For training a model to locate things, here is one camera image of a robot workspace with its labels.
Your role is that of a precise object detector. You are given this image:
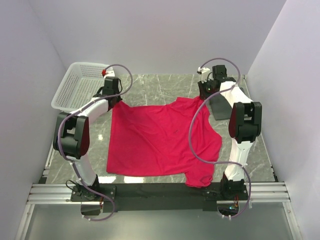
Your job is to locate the white perforated plastic basket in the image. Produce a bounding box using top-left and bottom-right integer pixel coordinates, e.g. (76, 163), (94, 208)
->
(51, 62), (108, 113)

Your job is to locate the crimson red t-shirt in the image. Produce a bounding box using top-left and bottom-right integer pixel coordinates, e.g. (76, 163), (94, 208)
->
(106, 97), (222, 188)

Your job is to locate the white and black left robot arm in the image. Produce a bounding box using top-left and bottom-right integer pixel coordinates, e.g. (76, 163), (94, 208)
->
(53, 76), (123, 201)

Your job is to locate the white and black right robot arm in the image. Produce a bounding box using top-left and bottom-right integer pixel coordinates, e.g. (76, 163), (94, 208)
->
(197, 65), (262, 200)

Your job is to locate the black wedge block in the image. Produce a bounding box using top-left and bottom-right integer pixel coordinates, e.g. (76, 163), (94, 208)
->
(209, 94), (232, 121)

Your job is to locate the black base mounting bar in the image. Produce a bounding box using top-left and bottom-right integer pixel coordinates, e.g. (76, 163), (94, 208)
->
(70, 182), (249, 213)

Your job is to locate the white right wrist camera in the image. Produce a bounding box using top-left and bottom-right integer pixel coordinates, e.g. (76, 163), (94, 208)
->
(197, 67), (211, 83)

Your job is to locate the aluminium frame rail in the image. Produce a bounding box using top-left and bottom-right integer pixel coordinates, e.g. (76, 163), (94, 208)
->
(26, 184), (72, 205)

